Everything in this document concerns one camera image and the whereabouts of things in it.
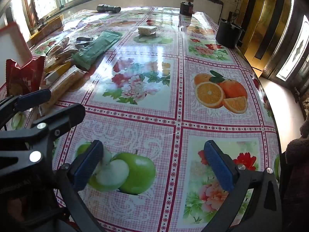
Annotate white block snack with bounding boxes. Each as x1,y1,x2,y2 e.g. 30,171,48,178
138,26,158,36

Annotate yellow cardboard box lid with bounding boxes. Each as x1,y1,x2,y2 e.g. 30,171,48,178
27,14,64,48

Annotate long rice cracker packet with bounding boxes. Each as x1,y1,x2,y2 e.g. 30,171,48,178
39,66,86,116

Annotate green snack packet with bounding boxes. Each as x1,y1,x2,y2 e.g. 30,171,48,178
72,30,123,71

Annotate red chip bag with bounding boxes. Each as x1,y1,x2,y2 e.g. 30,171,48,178
6,56,45,96

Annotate black flashlight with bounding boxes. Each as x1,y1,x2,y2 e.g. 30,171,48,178
96,4,121,13

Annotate yellow snack packet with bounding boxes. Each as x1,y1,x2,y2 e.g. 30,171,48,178
46,61,71,83

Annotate black cylindrical container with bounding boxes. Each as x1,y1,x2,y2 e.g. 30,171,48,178
216,19,243,49

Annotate black small snack packet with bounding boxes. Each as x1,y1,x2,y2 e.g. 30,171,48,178
76,36,94,46

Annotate fruit flower patterned tablecloth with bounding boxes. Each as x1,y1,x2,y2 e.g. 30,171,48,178
0,6,282,232

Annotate red rimmed white tray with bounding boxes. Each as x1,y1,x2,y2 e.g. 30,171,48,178
0,22,32,86

